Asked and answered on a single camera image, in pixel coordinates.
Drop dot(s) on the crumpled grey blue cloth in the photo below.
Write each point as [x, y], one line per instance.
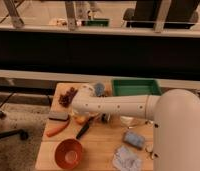
[126, 160]

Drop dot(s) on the orange carrot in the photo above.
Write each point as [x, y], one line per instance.
[58, 129]

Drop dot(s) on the blue sponge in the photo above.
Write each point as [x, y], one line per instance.
[134, 139]

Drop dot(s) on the dark grapes bunch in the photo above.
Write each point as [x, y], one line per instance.
[66, 99]

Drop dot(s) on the metal spoon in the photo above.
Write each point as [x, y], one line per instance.
[148, 122]

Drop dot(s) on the black handled knife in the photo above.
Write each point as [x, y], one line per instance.
[84, 128]

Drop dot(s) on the grey eraser block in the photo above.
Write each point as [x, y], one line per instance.
[60, 116]

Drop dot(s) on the green plastic tray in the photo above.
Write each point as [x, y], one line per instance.
[127, 87]

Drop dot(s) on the yellow red apple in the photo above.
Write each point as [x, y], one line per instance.
[80, 119]

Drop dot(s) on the white cup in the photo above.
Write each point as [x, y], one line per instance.
[126, 121]

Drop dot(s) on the black office chair base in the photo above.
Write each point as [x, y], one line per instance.
[5, 129]

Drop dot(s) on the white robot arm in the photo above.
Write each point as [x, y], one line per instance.
[176, 117]

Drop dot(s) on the red orange bowl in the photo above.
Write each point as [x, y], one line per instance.
[68, 154]

